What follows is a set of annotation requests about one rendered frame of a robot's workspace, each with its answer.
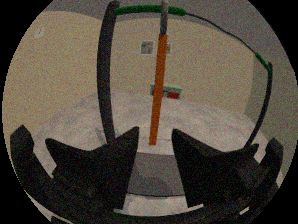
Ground orange handle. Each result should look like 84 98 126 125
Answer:
149 0 169 145

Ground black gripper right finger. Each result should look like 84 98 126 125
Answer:
172 129 259 208

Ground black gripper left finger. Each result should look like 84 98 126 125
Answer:
45 127 140 210

